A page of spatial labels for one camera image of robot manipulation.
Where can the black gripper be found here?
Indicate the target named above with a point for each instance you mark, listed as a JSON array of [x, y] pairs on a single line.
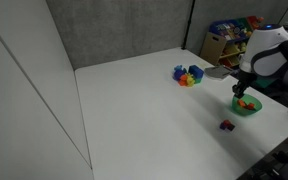
[[246, 77]]

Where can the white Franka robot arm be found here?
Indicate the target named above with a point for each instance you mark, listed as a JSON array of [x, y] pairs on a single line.
[[270, 50]]

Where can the orange block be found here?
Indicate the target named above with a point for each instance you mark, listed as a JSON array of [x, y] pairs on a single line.
[[241, 103]]

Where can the red-orange block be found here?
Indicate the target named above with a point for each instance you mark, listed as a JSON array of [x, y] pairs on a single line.
[[250, 106]]

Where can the green plastic bowl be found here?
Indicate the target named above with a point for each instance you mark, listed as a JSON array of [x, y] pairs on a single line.
[[240, 110]]

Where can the small red block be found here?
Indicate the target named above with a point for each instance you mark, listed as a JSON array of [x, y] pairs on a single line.
[[227, 122]]

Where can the small purple block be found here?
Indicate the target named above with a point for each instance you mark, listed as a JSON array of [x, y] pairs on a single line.
[[223, 125]]

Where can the grey folded cloth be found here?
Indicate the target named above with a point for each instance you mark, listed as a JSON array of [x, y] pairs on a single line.
[[218, 72]]

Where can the yellow storage bin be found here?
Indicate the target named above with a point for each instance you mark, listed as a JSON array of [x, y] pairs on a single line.
[[232, 49]]

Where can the green toy piece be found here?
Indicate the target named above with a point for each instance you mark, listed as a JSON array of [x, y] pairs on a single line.
[[198, 80]]

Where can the large blue toy brick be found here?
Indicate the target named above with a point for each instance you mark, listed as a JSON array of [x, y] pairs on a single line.
[[196, 71]]

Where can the yellow toy piece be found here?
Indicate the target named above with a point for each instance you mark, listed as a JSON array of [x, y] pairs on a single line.
[[190, 80]]

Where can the wooden toy storage shelf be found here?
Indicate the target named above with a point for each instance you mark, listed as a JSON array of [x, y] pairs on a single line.
[[214, 46]]

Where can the orange toy piece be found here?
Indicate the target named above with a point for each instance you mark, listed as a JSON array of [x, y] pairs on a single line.
[[183, 80]]

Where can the blue storage bin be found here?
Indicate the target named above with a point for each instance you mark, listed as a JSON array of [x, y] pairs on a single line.
[[225, 30]]

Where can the blue-purple toy piece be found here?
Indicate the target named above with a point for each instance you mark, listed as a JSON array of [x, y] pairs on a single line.
[[179, 72]]

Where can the green storage bin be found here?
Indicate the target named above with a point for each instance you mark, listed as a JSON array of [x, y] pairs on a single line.
[[244, 26]]

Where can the red storage bin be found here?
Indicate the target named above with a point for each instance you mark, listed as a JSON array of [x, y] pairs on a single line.
[[254, 22]]

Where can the black equipment base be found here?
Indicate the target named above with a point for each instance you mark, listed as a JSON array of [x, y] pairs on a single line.
[[280, 160]]

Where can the black vertical pole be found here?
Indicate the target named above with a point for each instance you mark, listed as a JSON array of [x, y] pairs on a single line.
[[188, 25]]

